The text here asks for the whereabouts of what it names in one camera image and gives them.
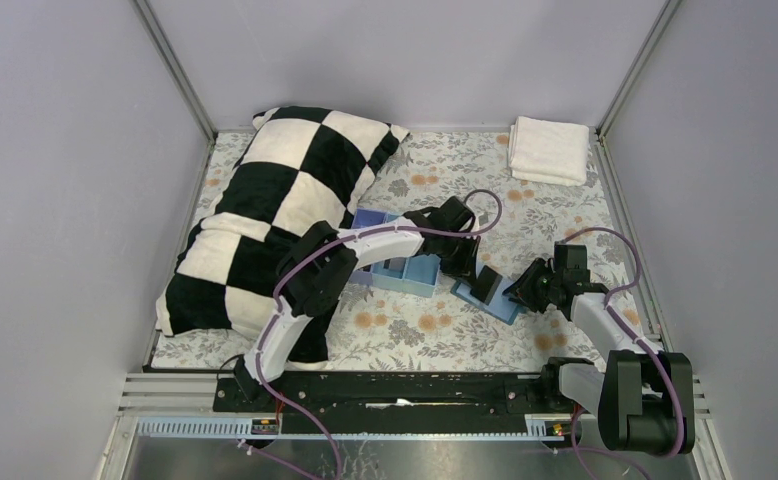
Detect teal card holder wallet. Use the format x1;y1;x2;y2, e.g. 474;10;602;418
451;264;525;325

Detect dark grey credit card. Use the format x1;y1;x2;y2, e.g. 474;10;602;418
470;265;503;305

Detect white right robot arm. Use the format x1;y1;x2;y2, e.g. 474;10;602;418
504;244;695;457

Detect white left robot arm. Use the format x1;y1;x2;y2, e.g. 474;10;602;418
233;196;503;401

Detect blue three-compartment tray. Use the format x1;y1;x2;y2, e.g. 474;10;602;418
349;207;442;299

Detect folded white towel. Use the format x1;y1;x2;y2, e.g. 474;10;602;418
507;116;590;187

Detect black white checkered pillow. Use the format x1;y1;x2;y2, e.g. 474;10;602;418
155;106;409;340

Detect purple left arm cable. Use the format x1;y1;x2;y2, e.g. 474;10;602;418
253;189;504;480

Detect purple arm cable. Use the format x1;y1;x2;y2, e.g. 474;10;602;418
561;227;687;480
253;189;504;480

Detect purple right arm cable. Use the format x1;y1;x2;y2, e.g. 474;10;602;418
561;227;687;480

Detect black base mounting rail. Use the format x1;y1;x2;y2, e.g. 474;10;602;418
213;357;588;436

